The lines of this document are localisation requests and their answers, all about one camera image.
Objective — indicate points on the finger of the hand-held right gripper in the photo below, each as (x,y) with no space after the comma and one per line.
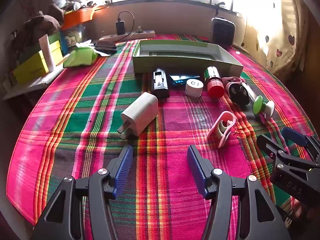
(295,135)
(267,143)

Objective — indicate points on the green and white spool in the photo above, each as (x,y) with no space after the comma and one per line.
(260,105)

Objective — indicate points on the black phone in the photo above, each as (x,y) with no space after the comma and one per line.
(105,47)

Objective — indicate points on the pink white round case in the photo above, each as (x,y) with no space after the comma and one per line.
(231,80)

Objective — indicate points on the cream curtain with hearts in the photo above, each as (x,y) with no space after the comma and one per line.
(282,42)

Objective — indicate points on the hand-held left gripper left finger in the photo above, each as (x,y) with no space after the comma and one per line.
(123,170)

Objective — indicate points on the silver lighter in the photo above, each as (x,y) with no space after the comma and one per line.
(250,93)

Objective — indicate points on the white tube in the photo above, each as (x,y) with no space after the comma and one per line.
(47,52)

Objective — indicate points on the small black fan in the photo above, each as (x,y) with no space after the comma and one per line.
(222,31)

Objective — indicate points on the clear plastic container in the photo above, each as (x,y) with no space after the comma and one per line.
(75,36)

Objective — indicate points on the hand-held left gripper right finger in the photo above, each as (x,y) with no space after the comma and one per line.
(197,172)

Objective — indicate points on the black power adapter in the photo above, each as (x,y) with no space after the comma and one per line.
(120,27)

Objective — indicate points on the lime green cardboard box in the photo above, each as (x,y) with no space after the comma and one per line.
(30,67)

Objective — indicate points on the white crumpled paper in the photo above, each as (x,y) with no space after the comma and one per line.
(82,45)

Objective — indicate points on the white charger plug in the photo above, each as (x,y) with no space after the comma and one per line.
(140,112)

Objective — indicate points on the brown checked cloth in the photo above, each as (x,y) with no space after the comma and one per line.
(37,27)

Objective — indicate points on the white round cap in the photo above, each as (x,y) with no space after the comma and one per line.
(193,86)

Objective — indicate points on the blue printed box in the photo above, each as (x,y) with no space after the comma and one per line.
(64,42)

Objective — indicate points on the plaid blanket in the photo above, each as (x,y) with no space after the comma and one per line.
(175,130)

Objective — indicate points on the black plug charger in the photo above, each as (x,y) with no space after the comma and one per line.
(124,11)

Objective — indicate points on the white shelf board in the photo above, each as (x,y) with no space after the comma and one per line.
(32,85)

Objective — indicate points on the orange plastic tray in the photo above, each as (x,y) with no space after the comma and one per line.
(77,17)

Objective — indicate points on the blue shiny packet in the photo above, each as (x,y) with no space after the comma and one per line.
(180,80)

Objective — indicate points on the pile of assorted clutter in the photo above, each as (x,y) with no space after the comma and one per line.
(72,3)

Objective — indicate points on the pink plastic clip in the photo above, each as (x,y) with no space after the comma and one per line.
(222,127)

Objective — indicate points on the white power strip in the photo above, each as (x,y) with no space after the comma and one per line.
(142,33)

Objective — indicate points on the black rectangular gadget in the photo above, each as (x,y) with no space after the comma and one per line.
(161,90)

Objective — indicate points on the white round mount black face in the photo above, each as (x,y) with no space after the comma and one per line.
(238,93)

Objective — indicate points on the green tissue pack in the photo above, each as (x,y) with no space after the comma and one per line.
(80,57)

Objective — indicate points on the green yellow flat box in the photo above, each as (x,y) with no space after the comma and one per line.
(53,45)

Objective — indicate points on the red and green cylinder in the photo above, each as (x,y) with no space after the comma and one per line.
(215,87)

